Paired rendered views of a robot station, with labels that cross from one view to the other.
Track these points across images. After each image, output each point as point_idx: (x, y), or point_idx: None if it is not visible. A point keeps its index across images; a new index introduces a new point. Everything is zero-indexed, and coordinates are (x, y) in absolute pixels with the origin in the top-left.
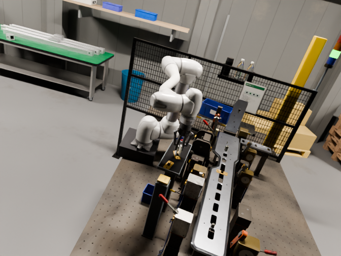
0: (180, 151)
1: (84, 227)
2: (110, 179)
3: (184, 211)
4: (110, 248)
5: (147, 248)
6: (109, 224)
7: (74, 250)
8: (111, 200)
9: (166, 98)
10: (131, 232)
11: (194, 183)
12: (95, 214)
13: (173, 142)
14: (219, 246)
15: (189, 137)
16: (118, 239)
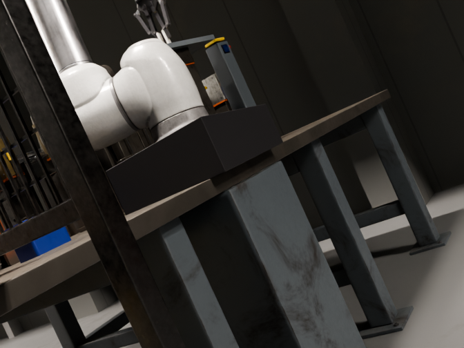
0: (163, 41)
1: (355, 105)
2: (310, 128)
3: (207, 77)
4: (318, 121)
5: None
6: (318, 121)
7: (364, 100)
8: (313, 125)
9: None
10: (287, 135)
11: None
12: (340, 112)
13: (169, 20)
14: None
15: (143, 19)
16: (306, 126)
